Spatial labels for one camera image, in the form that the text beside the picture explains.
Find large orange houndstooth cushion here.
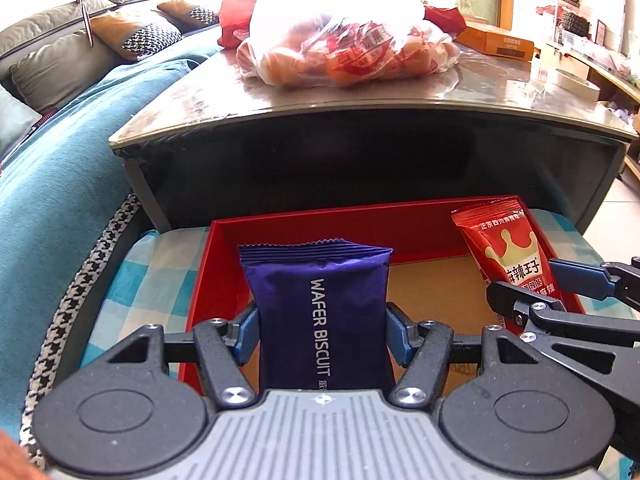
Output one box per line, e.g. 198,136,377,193
89,9,184,62

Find red folded bag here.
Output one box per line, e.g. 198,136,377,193
424,5,468,39

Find red plastic bag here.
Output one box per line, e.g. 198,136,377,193
217,0,268,50

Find teal blanket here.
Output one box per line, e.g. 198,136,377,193
0,42,223,441

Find red crown print snack packet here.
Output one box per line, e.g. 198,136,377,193
450,196,568,336

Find orange cardboard box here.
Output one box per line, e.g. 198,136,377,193
454,22,542,62

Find slim metal stick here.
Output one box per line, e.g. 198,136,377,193
74,0,97,49

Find grey sofa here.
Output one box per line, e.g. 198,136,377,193
0,0,221,161

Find clear bag of sausages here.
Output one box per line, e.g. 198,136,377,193
236,0,462,89

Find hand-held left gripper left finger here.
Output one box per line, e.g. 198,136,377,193
102,304,262,409

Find purple wafer biscuit packet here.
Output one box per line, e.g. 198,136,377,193
238,238,398,392

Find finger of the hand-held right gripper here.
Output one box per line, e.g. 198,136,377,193
486,282,640,397
549,256,640,302

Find wooden shelf unit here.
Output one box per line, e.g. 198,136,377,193
537,0,640,181

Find red cardboard box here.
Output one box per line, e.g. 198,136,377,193
177,193,587,400

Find grey coffee table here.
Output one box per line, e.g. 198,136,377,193
109,35,640,235

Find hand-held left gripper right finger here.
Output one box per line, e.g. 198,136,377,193
383,302,546,409

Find white tape roll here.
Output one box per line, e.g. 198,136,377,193
546,67,602,104

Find orange cloth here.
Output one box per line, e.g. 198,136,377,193
0,431,48,480

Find small orange houndstooth cushion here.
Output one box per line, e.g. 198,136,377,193
157,0,222,31

